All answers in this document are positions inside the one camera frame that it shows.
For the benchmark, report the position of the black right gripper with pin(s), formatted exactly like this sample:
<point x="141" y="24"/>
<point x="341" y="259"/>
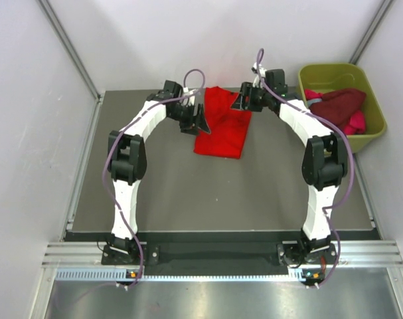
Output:
<point x="247" y="92"/>

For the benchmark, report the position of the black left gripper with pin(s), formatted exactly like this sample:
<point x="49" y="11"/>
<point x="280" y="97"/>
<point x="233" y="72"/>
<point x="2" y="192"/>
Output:
<point x="190" y="125"/>

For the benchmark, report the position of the red t shirt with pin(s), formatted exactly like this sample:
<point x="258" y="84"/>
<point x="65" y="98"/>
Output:
<point x="228" y="127"/>

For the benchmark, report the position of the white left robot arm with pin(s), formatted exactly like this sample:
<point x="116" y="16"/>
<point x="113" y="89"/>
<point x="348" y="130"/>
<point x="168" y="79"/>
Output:
<point x="127" y="159"/>

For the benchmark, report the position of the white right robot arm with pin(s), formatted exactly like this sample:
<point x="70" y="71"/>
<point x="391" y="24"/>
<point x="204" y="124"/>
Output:
<point x="325" y="160"/>

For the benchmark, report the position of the olive green plastic bin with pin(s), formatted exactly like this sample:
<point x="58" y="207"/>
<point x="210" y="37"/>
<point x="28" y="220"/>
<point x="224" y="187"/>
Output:
<point x="342" y="94"/>

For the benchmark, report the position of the maroon shirt in bin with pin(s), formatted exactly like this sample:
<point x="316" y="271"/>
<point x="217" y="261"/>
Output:
<point x="337" y="108"/>

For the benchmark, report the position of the pink shirt in bin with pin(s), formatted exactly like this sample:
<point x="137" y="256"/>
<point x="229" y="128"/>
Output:
<point x="354" y="123"/>

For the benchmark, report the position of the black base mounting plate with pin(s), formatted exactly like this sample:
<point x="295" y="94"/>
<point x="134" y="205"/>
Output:
<point x="235" y="253"/>

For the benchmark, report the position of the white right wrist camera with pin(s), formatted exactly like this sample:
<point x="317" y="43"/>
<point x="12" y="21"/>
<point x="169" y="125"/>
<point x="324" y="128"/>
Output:
<point x="260" y="74"/>

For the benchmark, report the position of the aluminium frame post right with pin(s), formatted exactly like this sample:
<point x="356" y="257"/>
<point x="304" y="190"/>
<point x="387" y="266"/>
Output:
<point x="377" y="19"/>

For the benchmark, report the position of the aluminium frame post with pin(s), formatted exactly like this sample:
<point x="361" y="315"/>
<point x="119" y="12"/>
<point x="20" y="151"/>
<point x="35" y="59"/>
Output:
<point x="70" y="49"/>
<point x="377" y="19"/>

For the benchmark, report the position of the aluminium frame post left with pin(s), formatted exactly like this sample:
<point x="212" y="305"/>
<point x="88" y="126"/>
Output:
<point x="70" y="49"/>

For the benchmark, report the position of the aluminium front rail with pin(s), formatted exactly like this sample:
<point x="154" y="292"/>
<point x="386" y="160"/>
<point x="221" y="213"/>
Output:
<point x="83" y="261"/>

